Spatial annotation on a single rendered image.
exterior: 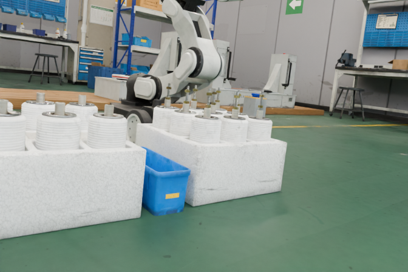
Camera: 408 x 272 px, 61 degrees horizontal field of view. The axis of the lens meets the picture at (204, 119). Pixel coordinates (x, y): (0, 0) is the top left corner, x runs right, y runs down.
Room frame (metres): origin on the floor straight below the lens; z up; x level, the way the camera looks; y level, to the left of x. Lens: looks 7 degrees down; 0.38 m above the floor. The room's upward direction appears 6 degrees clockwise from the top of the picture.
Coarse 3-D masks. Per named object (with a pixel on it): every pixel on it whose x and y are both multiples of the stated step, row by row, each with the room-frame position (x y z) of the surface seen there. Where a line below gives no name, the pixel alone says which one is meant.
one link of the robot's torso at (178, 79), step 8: (184, 56) 1.62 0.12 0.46; (192, 56) 1.59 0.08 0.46; (184, 64) 1.62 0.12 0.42; (192, 64) 1.58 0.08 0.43; (176, 72) 1.66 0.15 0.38; (184, 72) 1.61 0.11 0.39; (160, 80) 1.84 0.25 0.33; (168, 80) 1.79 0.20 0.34; (176, 80) 1.68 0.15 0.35; (184, 80) 1.64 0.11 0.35; (192, 80) 1.68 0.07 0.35; (200, 80) 1.72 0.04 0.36; (208, 80) 1.75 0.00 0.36; (160, 88) 1.82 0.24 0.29; (176, 88) 1.71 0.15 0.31; (184, 88) 1.83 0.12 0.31; (192, 88) 1.78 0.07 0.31; (200, 88) 1.76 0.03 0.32; (160, 96) 1.83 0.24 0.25; (176, 96) 1.83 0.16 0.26; (184, 96) 1.83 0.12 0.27
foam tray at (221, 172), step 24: (144, 144) 1.22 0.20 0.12; (168, 144) 1.10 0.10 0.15; (192, 144) 1.00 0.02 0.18; (216, 144) 1.03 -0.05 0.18; (240, 144) 1.08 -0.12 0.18; (264, 144) 1.14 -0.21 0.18; (192, 168) 0.99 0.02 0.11; (216, 168) 1.02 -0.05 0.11; (240, 168) 1.08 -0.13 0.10; (264, 168) 1.15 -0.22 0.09; (192, 192) 0.98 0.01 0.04; (216, 192) 1.03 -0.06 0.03; (240, 192) 1.09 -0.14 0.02; (264, 192) 1.16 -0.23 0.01
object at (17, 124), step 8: (0, 120) 0.70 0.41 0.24; (8, 120) 0.71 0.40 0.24; (16, 120) 0.72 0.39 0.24; (24, 120) 0.75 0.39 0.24; (0, 128) 0.70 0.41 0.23; (8, 128) 0.71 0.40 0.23; (16, 128) 0.72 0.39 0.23; (24, 128) 0.75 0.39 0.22; (0, 136) 0.70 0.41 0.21; (8, 136) 0.71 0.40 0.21; (16, 136) 0.72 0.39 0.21; (24, 136) 0.75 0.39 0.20; (0, 144) 0.70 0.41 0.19; (8, 144) 0.71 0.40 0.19; (16, 144) 0.72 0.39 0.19; (24, 144) 0.76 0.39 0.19
